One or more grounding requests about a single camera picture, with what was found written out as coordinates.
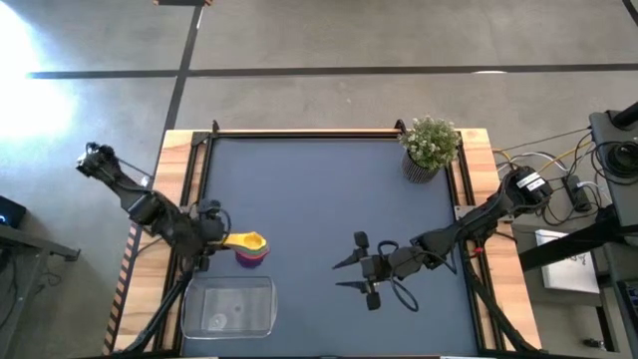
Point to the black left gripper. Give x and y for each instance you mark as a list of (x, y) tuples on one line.
[(209, 232)]

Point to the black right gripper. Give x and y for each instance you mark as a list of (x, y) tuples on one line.
[(389, 264)]

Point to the yellow measuring cup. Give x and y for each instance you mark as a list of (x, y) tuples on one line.
[(251, 241)]

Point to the red measuring cup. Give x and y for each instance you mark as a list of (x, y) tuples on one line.
[(254, 257)]

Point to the purple measuring cup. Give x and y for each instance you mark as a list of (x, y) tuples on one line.
[(251, 263)]

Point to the green measuring cup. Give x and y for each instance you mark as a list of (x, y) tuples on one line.
[(259, 253)]

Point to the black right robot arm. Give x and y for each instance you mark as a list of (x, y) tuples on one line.
[(478, 222)]

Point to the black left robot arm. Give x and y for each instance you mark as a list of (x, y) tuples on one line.
[(149, 209)]

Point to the clear plastic basket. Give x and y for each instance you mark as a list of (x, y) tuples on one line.
[(229, 309)]

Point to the yellow black hazard tape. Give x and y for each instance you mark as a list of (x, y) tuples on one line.
[(122, 289)]

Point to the potted plant in striped pot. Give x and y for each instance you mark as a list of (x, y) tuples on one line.
[(428, 142)]

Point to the grey side desk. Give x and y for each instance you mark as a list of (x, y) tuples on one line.
[(30, 239)]

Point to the white box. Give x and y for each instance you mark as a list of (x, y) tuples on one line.
[(568, 269)]

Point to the black device box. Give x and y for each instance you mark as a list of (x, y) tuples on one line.
[(12, 209)]

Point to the black power strip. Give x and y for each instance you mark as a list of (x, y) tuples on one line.
[(578, 194)]

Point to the black diagonal frame brace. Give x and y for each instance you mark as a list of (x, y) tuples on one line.
[(498, 309), (159, 311)]

